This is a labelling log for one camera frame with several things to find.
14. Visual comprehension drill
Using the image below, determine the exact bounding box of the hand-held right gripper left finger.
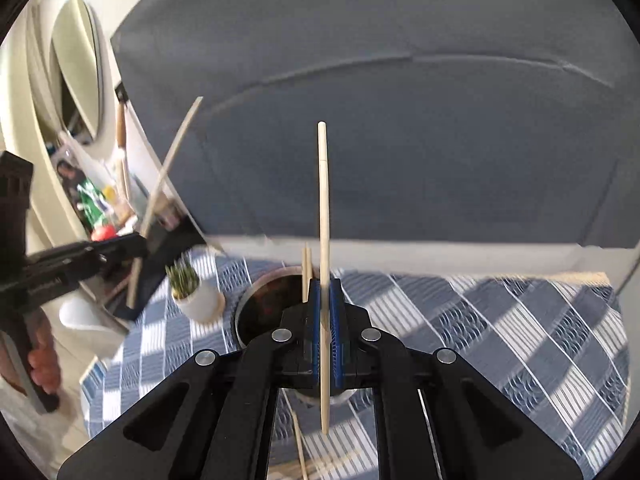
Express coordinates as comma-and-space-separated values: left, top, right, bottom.
56, 279, 321, 480

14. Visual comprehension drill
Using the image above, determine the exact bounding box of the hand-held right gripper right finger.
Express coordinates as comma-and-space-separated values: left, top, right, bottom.
327, 280, 583, 480

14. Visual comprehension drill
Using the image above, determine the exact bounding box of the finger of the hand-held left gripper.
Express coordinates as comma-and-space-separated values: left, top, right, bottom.
0, 270, 83, 311
25, 232, 149, 281

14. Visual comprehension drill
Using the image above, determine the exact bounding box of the black cylindrical utensil holder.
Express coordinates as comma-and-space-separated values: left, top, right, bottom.
231, 267, 371, 406

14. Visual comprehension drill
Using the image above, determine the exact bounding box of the single wooden chopstick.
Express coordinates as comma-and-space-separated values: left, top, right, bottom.
317, 121, 332, 435
126, 96, 205, 308
301, 242, 313, 306

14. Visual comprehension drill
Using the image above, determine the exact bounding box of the person's left hand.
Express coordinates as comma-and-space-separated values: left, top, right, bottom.
27, 310, 62, 396

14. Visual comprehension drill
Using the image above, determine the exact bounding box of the green snack packet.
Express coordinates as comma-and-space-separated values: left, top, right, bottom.
75, 177, 113, 231

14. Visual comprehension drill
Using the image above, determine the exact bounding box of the potted cactus in white pot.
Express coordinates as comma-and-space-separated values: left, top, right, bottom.
165, 259, 226, 323

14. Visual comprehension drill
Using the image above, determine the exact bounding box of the blue patterned tablecloth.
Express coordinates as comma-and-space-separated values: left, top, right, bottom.
80, 247, 631, 480

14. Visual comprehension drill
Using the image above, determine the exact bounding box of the grey sofa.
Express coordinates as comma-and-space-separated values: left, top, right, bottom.
110, 0, 640, 251

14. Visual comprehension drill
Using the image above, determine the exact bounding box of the wall photo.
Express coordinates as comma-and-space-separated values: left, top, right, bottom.
56, 159, 87, 196

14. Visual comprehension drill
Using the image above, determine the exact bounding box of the oval wall mirror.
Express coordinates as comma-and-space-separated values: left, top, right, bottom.
50, 0, 103, 146

